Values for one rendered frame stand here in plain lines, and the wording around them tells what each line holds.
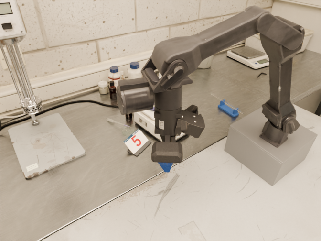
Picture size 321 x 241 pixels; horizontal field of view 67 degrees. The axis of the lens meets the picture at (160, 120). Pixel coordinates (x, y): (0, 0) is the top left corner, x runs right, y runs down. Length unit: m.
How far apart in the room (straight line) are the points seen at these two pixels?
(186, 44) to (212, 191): 0.48
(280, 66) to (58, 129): 0.79
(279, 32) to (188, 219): 0.50
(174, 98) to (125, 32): 0.87
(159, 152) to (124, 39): 0.92
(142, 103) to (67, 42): 0.79
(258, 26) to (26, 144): 0.83
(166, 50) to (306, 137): 0.60
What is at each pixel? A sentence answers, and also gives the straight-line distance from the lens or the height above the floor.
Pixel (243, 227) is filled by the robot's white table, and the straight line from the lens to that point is 0.74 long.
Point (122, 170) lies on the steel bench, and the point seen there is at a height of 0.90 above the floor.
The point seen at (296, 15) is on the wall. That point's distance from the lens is 2.13.
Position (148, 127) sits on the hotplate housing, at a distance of 0.93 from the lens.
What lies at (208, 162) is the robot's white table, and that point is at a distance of 0.86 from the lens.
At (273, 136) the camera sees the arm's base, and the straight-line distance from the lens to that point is 0.81.
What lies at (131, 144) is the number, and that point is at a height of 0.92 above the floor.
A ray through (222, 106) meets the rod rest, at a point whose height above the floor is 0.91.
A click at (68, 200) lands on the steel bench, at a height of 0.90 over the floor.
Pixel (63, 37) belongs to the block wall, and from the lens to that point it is 1.19.
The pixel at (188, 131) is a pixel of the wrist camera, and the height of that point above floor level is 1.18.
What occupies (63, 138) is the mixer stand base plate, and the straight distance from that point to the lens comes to 0.97.
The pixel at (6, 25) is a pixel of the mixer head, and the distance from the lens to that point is 0.74.
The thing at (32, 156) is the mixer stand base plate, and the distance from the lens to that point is 0.94.
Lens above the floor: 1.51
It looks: 37 degrees down
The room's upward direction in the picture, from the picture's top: 1 degrees clockwise
